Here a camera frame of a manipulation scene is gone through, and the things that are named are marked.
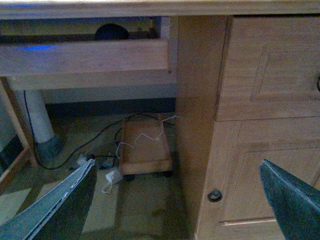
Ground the white pipe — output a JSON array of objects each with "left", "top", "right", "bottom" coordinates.
[{"left": 23, "top": 90, "right": 63, "bottom": 166}]

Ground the black drawer ring pull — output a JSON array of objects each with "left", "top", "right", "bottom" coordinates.
[{"left": 316, "top": 76, "right": 320, "bottom": 92}]

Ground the round black cabinet pull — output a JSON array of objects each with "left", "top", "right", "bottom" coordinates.
[{"left": 207, "top": 189, "right": 223, "bottom": 203}]

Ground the white thin cable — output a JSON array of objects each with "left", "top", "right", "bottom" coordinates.
[{"left": 115, "top": 115, "right": 181, "bottom": 161}]

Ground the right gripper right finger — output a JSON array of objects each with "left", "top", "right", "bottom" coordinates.
[{"left": 259, "top": 159, "right": 320, "bottom": 240}]

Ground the wooden keyboard tray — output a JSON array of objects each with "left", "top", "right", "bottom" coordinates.
[{"left": 0, "top": 39, "right": 177, "bottom": 90}]

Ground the wooden desk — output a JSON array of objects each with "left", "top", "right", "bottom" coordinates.
[{"left": 0, "top": 0, "right": 320, "bottom": 240}]

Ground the black power cable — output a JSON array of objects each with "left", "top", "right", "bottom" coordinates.
[{"left": 23, "top": 89, "right": 161, "bottom": 170}]

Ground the wooden rolling stand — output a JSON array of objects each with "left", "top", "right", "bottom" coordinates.
[{"left": 116, "top": 118, "right": 173, "bottom": 182}]

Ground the black computer mouse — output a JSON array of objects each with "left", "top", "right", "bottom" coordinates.
[{"left": 94, "top": 23, "right": 129, "bottom": 41}]

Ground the white power adapter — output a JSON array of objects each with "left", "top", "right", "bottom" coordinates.
[{"left": 101, "top": 169, "right": 123, "bottom": 194}]

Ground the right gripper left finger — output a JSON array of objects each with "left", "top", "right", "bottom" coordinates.
[{"left": 0, "top": 159, "right": 97, "bottom": 240}]

